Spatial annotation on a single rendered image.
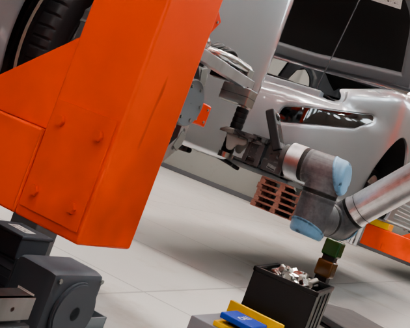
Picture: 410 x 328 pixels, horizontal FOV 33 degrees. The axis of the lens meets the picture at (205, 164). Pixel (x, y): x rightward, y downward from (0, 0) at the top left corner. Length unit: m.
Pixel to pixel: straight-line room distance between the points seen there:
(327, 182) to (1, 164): 0.82
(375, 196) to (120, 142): 0.85
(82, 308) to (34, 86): 0.51
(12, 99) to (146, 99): 0.29
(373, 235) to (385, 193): 3.48
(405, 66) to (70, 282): 3.98
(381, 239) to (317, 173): 3.54
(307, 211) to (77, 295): 0.61
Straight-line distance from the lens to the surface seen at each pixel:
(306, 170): 1.77
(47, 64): 1.32
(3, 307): 1.25
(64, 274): 1.49
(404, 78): 5.18
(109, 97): 1.19
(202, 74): 2.08
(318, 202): 1.76
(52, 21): 1.70
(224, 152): 1.89
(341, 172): 1.75
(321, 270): 1.63
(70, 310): 1.52
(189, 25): 1.25
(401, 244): 5.25
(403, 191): 1.82
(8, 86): 1.37
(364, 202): 1.84
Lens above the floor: 0.74
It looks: 1 degrees down
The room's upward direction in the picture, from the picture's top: 21 degrees clockwise
